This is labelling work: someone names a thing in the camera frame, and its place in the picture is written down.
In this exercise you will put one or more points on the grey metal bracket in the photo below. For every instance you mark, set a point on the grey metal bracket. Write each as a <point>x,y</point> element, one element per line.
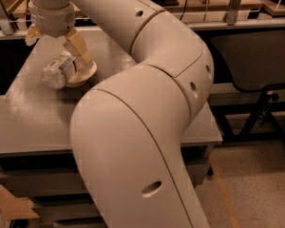
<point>231,15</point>
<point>5,24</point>

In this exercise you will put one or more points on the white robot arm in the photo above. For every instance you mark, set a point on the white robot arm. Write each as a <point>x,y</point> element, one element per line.
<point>126,131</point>

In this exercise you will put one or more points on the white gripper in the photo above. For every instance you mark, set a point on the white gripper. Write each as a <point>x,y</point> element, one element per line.
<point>52,23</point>

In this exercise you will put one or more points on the grey metal bracket right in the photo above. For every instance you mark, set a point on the grey metal bracket right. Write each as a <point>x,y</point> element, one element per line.
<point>231,15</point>

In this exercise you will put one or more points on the grey metal bracket left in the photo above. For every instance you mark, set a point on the grey metal bracket left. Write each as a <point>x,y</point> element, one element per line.
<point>5,24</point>

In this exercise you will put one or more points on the cardboard piece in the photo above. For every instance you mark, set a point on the cardboard piece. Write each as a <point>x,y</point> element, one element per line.
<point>15,208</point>

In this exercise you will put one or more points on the white paper bowl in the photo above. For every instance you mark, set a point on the white paper bowl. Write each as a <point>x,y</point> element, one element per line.
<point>81,76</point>

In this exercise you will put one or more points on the grey drawer cabinet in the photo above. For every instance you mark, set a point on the grey drawer cabinet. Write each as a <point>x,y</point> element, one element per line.
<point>35,118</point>

